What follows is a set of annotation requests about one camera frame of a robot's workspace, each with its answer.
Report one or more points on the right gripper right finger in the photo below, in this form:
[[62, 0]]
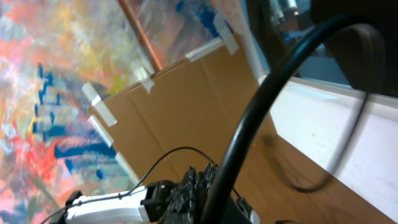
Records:
[[237, 210]]

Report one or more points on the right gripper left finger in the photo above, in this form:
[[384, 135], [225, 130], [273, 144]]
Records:
[[187, 200]]

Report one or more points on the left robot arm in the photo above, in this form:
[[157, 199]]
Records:
[[145, 204]]

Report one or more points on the colourful painted backdrop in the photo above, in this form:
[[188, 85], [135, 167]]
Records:
[[60, 58]]

